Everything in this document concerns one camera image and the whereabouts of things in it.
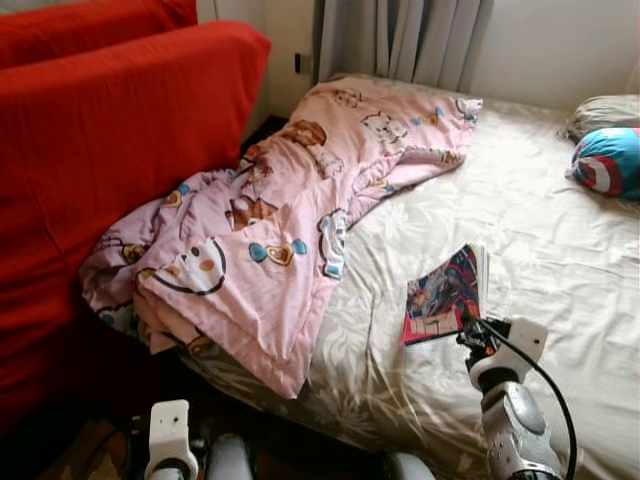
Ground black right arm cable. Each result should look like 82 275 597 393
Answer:
480 320 579 480

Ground bed with beige floral sheet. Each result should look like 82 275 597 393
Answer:
180 70 640 480

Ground colourful comic book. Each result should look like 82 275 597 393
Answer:
400 243 491 346

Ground red white blue bolster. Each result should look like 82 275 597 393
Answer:
570 126 640 201

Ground small beige pillow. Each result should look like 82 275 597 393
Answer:
565 94 640 141

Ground red fabric covered cushion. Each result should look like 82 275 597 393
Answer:
0 20 273 431
0 0 199 69

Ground pink cartoon print quilt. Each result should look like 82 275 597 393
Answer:
80 75 484 399

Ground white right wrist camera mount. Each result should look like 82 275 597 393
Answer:
492 318 549 373

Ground grey robot leg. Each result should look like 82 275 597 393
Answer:
205 432 256 480
385 452 436 480

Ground brown cardboard scraps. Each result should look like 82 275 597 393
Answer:
45 420 141 480

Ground grey left robot leg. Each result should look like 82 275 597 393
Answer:
205 432 256 480

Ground grey right robot leg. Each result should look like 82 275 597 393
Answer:
385 452 436 480

